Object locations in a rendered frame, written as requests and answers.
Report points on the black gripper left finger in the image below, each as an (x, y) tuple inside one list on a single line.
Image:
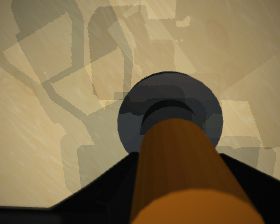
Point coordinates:
[(106, 200)]

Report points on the orange cylinder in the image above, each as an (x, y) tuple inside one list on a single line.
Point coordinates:
[(182, 179)]

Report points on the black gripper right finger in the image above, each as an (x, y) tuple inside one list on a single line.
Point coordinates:
[(262, 189)]

